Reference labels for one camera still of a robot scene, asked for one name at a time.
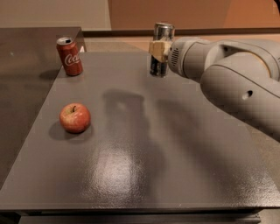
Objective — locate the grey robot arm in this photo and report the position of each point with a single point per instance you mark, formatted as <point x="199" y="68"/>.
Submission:
<point x="239" y="76"/>

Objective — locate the silver redbull can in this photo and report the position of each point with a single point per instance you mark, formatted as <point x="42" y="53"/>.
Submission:
<point x="163" y="32"/>

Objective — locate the red coca-cola can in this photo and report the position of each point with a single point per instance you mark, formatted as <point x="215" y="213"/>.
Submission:
<point x="69" y="56"/>

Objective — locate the red apple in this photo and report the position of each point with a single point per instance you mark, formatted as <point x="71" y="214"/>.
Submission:
<point x="75" y="118"/>

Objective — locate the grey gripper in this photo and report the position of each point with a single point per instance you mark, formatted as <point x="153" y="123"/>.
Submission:
<point x="178" y="58"/>

